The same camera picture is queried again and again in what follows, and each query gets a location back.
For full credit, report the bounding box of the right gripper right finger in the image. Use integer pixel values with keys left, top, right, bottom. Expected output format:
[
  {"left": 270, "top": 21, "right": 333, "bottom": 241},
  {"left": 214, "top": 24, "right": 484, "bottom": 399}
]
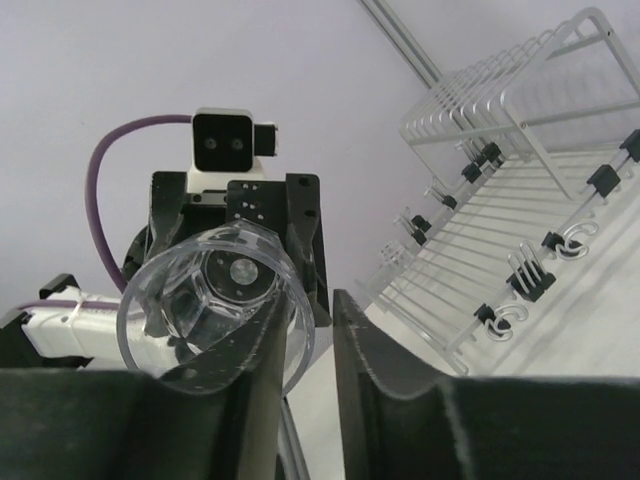
[{"left": 333, "top": 290, "right": 639, "bottom": 479}]

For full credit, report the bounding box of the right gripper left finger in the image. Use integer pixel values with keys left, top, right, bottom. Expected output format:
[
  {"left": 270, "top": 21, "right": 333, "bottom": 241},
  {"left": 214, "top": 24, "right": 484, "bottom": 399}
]
[{"left": 1, "top": 296, "right": 289, "bottom": 479}]

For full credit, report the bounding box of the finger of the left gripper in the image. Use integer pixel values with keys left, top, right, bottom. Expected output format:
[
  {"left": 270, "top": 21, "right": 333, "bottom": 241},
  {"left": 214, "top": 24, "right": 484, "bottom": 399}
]
[
  {"left": 147, "top": 172, "right": 186, "bottom": 260},
  {"left": 285, "top": 173, "right": 330, "bottom": 325}
]

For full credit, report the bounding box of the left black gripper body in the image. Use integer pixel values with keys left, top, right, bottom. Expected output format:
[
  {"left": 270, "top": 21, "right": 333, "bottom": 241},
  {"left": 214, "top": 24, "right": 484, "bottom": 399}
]
[{"left": 122, "top": 171, "right": 331, "bottom": 326}]

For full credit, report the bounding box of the clear plastic cup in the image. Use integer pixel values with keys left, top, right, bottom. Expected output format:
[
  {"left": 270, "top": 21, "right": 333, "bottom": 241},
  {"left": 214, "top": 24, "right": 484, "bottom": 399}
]
[{"left": 116, "top": 219, "right": 315, "bottom": 393}]

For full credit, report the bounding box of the clear acrylic dish rack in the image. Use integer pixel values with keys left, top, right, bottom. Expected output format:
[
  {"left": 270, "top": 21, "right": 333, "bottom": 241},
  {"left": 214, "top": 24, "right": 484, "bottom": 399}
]
[{"left": 361, "top": 7, "right": 639, "bottom": 376}]

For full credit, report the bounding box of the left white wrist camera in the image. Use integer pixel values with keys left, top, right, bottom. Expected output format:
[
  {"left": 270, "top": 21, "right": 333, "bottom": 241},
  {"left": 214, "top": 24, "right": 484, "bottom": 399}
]
[{"left": 186, "top": 108, "right": 278, "bottom": 194}]

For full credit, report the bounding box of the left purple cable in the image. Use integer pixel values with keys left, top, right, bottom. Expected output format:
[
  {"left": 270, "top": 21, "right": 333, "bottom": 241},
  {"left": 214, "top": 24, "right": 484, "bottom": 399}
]
[{"left": 14, "top": 114, "right": 194, "bottom": 311}]

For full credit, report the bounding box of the left aluminium frame post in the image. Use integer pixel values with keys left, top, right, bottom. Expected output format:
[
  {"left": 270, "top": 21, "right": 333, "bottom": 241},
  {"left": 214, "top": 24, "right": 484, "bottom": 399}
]
[{"left": 359, "top": 0, "right": 442, "bottom": 88}]

